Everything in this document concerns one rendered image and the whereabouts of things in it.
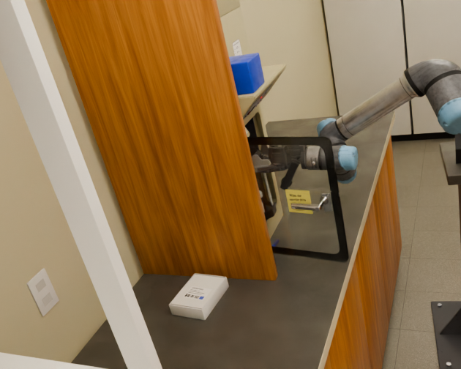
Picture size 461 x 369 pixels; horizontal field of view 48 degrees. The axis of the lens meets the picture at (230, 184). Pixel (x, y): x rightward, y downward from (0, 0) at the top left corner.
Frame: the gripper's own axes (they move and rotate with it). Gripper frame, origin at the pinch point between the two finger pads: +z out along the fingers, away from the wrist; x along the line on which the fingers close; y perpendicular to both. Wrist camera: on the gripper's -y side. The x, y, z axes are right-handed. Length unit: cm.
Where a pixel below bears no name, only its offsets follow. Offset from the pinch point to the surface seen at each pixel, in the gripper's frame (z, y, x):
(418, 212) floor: -44, -121, -172
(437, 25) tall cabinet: -50, -24, -293
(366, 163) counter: -29, -27, -56
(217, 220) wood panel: 2.5, -6.8, 25.9
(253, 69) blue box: -10.8, 35.2, 12.5
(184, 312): 9, -27, 45
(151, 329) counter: 18, -30, 52
